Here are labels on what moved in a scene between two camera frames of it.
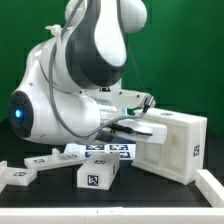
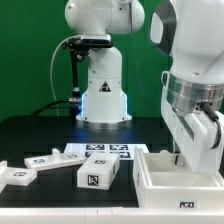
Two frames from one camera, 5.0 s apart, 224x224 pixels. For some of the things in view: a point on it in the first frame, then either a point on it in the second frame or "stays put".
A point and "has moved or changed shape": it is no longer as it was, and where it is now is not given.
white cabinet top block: [98, 171] stays put
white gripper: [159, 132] -> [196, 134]
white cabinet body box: [184, 151] has moved or changed shape
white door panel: [55, 159] stays put
